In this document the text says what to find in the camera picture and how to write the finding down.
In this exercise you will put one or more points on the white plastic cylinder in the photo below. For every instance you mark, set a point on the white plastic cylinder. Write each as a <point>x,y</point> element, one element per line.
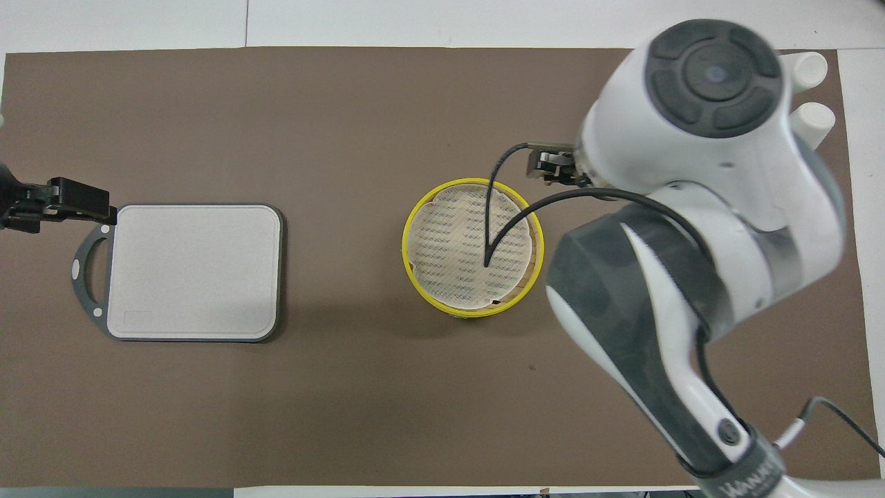
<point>809,69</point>
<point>816,121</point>

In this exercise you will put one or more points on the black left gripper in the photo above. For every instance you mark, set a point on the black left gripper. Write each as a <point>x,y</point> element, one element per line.
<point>24,207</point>

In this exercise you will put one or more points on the grey white cutting board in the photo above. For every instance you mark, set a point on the grey white cutting board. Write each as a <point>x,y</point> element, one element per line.
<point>193,277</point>

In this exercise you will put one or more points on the brown table mat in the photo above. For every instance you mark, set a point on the brown table mat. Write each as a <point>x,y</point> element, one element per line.
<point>346,124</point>

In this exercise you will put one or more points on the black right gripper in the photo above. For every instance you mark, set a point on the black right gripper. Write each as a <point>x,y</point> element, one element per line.
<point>572,166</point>

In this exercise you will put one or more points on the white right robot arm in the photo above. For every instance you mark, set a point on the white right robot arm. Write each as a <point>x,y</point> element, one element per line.
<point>691,138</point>

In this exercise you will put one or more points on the woven steamer lid yellow rim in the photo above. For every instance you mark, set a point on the woven steamer lid yellow rim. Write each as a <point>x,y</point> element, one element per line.
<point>449,249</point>

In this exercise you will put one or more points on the bamboo steamer base yellow rim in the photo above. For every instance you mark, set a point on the bamboo steamer base yellow rim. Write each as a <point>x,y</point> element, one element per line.
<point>477,313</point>

